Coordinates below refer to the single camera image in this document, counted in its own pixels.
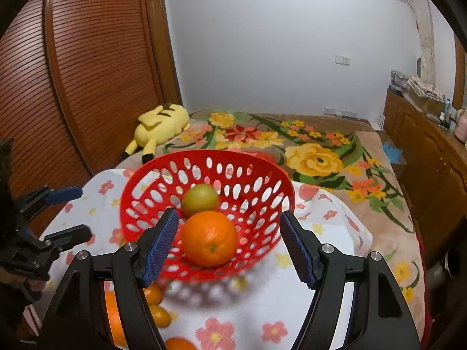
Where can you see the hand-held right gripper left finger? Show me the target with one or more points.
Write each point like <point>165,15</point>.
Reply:
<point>160,246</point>

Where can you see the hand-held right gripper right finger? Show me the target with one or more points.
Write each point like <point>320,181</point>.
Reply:
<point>299,251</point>

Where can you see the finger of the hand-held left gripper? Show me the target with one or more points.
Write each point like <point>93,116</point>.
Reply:
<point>65,194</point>
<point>69,235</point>

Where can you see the small tangerine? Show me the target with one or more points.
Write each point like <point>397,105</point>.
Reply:
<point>153,294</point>
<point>160,316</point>
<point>179,345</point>

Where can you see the large orange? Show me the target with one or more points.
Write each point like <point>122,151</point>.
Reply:
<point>111,317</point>
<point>209,238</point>

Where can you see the red perforated plastic basket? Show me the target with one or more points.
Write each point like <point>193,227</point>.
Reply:
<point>204,273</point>

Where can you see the small green citrus fruit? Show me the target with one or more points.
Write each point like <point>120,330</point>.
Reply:
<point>199,200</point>

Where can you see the white flower print cloth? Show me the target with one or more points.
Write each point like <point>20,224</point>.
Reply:
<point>237,310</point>

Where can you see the floral brown blanket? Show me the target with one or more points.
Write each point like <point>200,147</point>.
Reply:
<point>313,160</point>

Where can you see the yellow plush toy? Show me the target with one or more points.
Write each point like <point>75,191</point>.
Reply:
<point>160,120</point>

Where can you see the brown slatted wooden wardrobe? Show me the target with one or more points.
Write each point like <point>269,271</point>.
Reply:
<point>91,62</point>

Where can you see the blue crumpled item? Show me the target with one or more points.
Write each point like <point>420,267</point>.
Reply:
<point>394,153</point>

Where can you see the dark round container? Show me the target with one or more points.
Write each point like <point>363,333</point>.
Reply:
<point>441,268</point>

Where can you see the brown wooden cabinet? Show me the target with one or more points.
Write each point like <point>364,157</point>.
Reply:
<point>430,160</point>

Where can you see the clear storage box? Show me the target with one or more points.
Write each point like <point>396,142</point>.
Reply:
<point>397,80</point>

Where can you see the cardboard box with patterned cloth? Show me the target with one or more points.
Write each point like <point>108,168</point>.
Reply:
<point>425,93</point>

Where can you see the small round mirror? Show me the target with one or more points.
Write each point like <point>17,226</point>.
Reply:
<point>419,66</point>

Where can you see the cream patterned curtain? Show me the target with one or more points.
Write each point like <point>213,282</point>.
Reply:
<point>425,36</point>

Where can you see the white wall socket strip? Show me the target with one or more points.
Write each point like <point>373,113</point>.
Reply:
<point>335,111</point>

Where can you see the white wall switch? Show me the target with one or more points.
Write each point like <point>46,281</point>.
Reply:
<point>342,59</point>

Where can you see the wooden window frame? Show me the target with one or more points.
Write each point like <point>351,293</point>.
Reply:
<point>459,73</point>

